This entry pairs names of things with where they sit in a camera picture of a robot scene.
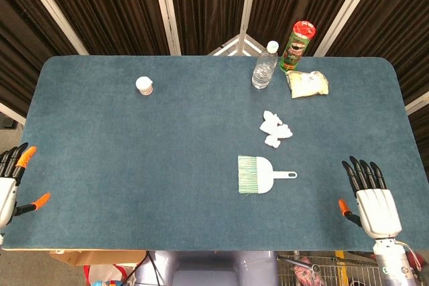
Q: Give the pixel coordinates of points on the right robot hand white palm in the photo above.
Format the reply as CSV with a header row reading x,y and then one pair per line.
x,y
377,209

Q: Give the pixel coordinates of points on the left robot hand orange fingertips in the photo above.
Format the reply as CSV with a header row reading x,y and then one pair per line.
x,y
8,195

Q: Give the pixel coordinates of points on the white paper piece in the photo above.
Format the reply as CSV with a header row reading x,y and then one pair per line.
x,y
272,141
269,123
285,131

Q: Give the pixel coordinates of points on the red patterned bag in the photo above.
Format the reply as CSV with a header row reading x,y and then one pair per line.
x,y
303,271

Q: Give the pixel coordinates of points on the brown cardboard box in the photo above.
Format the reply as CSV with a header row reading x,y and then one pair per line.
x,y
100,256

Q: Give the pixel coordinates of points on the red white plastic bag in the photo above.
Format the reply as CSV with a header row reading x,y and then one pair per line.
x,y
104,272

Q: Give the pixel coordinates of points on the blue felt table mat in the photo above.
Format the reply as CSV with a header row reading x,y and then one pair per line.
x,y
134,165

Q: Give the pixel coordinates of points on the clear snack bag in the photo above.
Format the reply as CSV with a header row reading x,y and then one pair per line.
x,y
306,85

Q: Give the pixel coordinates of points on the small white jar red label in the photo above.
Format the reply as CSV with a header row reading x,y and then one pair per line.
x,y
144,85

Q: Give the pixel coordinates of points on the green Pringles can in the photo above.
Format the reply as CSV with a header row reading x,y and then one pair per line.
x,y
295,50

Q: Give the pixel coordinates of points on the purple robot torso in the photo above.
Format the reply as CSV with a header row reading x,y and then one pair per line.
x,y
207,269

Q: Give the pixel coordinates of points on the clear plastic water bottle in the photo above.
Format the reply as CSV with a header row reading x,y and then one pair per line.
x,y
263,70

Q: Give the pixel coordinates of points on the dark brown curtain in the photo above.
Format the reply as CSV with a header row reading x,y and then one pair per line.
x,y
114,4

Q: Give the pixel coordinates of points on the white screen frame post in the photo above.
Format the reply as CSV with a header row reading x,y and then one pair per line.
x,y
166,11
53,11
249,1
348,8

